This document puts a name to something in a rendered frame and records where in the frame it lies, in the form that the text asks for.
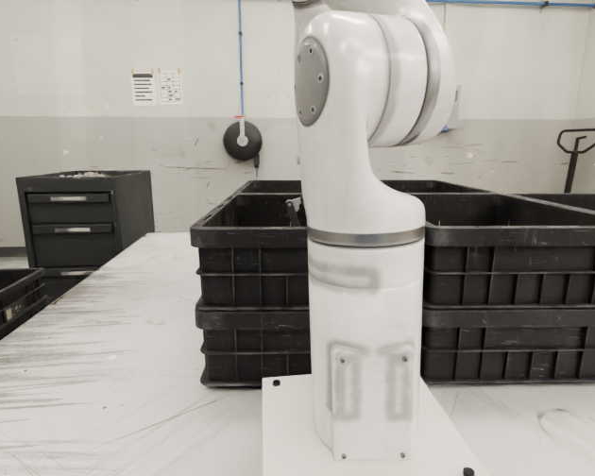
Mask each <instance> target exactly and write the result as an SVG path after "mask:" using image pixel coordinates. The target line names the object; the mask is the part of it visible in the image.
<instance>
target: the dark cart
mask: <svg viewBox="0 0 595 476"><path fill-rule="evenodd" d="M85 172H86V173H88V172H93V173H95V172H97V173H98V174H99V175H101V173H104V174H105V175H109V176H110V177H74V175H77V173H81V174H82V176H83V175H84V173H85ZM60 175H64V176H65V177H57V176H60ZM66 176H71V177H66ZM15 181H16V186H17V193H18V198H19V205H20V211H21V217H22V224H23V230H24V237H25V248H26V255H27V260H28V267H29V268H44V276H42V283H44V286H43V287H42V288H43V293H44V294H45V295H47V296H48V301H49V302H48V303H47V304H46V305H45V307H47V306H48V305H50V304H51V303H52V302H54V301H55V300H56V299H58V298H59V297H61V296H62V295H64V294H65V293H66V292H68V291H69V290H70V289H72V288H73V287H75V286H76V285H77V284H79V283H80V282H81V281H83V280H85V279H86V278H87V277H89V276H90V275H91V274H92V273H93V272H95V271H96V270H97V269H99V268H100V267H101V266H103V265H104V264H106V263H107V262H109V261H110V260H111V259H113V258H114V257H115V256H117V255H118V254H120V253H121V252H122V251H124V250H125V249H126V248H128V247H130V246H131V245H132V244H134V243H135V242H136V241H138V240H139V239H140V238H142V237H143V236H145V235H146V234H147V233H151V232H155V222H154V210H153V197H152V186H151V173H150V170H79V171H67V172H59V173H51V174H42V175H35V176H26V177H18V178H15Z"/></svg>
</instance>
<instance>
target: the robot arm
mask: <svg viewBox="0 0 595 476"><path fill-rule="evenodd" d="M292 4H293V9H294V21H295V45H294V65H295V85H294V91H295V106H296V118H297V136H298V147H299V154H298V155H297V164H299V165H300V174H301V189H302V193H301V195H300V197H299V198H296V199H292V200H291V199H288V200H286V208H287V211H288V213H289V216H290V219H291V222H292V225H293V227H300V224H299V222H298V216H297V213H296V212H297V211H298V210H299V204H300V203H302V204H303V206H304V207H305V212H306V218H307V224H306V227H307V235H308V265H309V301H310V331H311V360H312V386H313V408H314V429H315V432H316V434H317V435H318V437H319V438H320V440H321V441H322V442H323V443H324V444H325V445H326V446H328V447H329V448H330V449H331V451H332V454H333V460H334V461H394V460H411V459H412V454H413V444H414V443H415V441H416V440H417V434H418V418H419V383H420V352H421V322H422V291H423V267H424V238H425V209H424V205H423V203H422V202H421V201H420V200H419V199H418V198H416V197H414V196H412V195H407V194H405V193H402V192H399V191H396V190H394V189H391V188H390V187H388V186H386V185H385V184H383V183H382V182H381V181H380V180H378V179H377V178H376V177H375V175H374V174H373V172H372V170H371V166H370V161H369V154H368V149H369V148H378V147H398V146H407V145H417V144H421V143H424V142H427V141H429V140H431V139H432V138H433V137H434V136H435V135H437V134H438V133H439V132H440V131H441V130H442V128H443V127H444V126H445V125H446V124H447V122H448V120H449V118H450V116H451V112H452V108H453V104H454V100H455V93H456V70H455V63H454V59H453V54H452V52H451V47H450V44H449V41H448V39H447V37H446V35H445V33H444V31H443V29H442V27H441V25H440V24H439V23H438V21H437V19H436V18H435V16H434V14H433V12H432V11H431V9H430V8H429V6H428V4H427V3H426V1H425V0H292Z"/></svg>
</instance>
